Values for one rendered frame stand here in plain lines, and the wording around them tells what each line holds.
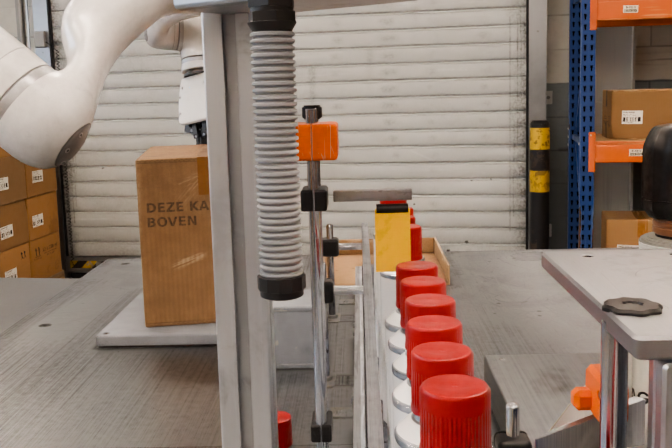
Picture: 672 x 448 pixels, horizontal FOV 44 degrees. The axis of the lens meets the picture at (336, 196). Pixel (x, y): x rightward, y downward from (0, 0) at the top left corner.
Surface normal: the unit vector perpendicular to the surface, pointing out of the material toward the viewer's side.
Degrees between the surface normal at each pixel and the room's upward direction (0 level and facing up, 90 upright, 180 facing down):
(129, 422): 0
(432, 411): 90
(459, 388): 3
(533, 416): 0
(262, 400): 90
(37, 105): 73
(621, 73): 90
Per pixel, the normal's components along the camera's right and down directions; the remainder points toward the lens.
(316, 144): -0.03, 0.13
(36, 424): -0.03, -0.99
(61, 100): 0.51, -0.30
